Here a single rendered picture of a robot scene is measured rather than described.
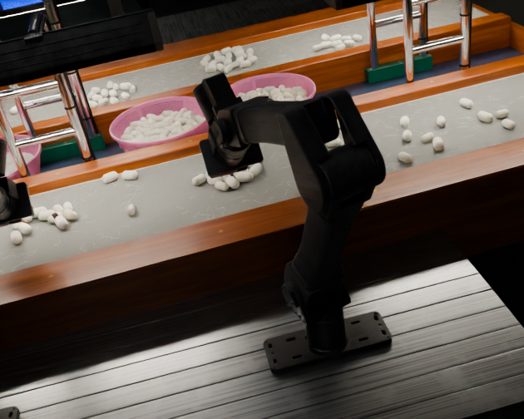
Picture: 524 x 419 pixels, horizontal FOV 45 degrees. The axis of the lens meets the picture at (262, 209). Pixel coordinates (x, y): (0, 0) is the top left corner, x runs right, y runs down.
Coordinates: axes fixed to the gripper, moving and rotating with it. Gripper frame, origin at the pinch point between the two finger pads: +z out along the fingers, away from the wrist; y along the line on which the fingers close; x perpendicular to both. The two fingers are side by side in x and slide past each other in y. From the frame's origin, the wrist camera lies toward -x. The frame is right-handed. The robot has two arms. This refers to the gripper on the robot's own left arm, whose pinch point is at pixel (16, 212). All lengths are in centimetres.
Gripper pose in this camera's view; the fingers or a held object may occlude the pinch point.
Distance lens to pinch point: 133.5
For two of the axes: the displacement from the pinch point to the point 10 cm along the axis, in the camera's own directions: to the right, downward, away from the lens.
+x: 2.6, 9.6, -1.2
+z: -0.8, 1.4, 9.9
